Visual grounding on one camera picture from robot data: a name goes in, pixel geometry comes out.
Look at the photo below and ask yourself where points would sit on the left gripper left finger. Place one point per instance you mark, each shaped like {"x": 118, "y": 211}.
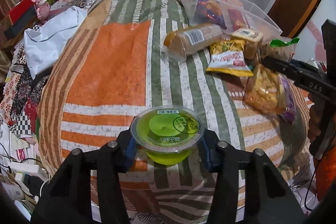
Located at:
{"x": 67, "y": 197}

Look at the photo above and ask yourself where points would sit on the green jelly cup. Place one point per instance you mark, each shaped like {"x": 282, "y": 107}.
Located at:
{"x": 167, "y": 133}

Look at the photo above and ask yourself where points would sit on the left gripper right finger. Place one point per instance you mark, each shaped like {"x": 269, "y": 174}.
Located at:
{"x": 268, "y": 198}

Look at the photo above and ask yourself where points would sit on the clear plastic storage bin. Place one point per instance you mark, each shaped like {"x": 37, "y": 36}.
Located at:
{"x": 255, "y": 17}

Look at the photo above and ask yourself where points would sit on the patchwork striped bed quilt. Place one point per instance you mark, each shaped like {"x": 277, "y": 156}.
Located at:
{"x": 113, "y": 69}

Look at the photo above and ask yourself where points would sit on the green top rice cracker bag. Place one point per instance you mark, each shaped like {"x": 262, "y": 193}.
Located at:
{"x": 281, "y": 48}

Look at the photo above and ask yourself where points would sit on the white plastic bag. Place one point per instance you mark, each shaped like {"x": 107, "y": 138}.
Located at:
{"x": 44, "y": 46}

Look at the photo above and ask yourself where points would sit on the orange crispy snack purple pack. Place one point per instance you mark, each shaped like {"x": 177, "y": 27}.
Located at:
{"x": 269, "y": 93}

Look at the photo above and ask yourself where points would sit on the orange sleeve forearm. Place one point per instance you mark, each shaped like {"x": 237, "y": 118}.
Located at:
{"x": 325, "y": 173}

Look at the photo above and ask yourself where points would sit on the square wafer cake pack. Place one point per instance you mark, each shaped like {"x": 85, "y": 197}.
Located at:
{"x": 252, "y": 39}

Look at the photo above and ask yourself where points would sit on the red snack packet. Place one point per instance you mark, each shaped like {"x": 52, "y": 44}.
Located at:
{"x": 237, "y": 19}

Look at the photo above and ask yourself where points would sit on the blue biscuit snack bag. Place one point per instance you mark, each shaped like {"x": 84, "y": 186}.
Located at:
{"x": 209, "y": 11}

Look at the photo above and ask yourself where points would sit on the long brown biscuit roll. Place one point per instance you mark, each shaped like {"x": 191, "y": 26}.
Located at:
{"x": 185, "y": 42}

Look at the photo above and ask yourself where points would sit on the yellow white pea snack bag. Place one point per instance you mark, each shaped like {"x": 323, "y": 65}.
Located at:
{"x": 226, "y": 56}

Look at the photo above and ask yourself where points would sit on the right hand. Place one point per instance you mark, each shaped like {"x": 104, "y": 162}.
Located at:
{"x": 314, "y": 121}

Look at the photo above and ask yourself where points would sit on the pink plush toy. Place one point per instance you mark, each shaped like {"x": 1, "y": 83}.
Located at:
{"x": 42, "y": 8}

